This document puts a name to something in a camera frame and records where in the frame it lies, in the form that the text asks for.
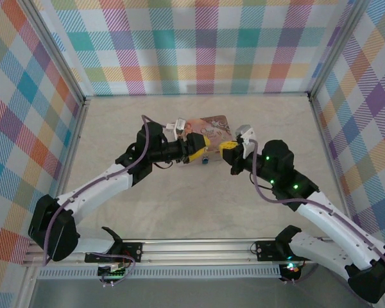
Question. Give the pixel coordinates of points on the grey metal panel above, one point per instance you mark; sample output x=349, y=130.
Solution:
x=195, y=295

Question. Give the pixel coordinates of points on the aluminium side floor rail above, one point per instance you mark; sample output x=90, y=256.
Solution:
x=322, y=134
x=73, y=144

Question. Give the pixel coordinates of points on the small circuit board with led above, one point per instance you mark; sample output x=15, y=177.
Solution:
x=292, y=268

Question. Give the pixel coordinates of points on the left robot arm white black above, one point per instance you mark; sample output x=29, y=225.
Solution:
x=96, y=189

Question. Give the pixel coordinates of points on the aluminium frame post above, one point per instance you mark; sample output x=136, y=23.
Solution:
x=54, y=51
x=337, y=48

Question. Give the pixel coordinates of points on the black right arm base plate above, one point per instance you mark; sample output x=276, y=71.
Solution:
x=266, y=250

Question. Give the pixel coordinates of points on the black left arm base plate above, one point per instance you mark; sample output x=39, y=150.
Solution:
x=131, y=250

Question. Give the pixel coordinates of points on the small blue padlock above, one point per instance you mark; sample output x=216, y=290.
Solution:
x=205, y=160

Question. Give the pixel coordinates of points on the pink printed tin box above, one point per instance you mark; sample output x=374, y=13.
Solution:
x=211, y=128

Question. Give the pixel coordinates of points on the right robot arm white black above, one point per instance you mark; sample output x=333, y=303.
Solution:
x=333, y=227

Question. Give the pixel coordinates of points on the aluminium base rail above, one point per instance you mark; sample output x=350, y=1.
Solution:
x=195, y=251

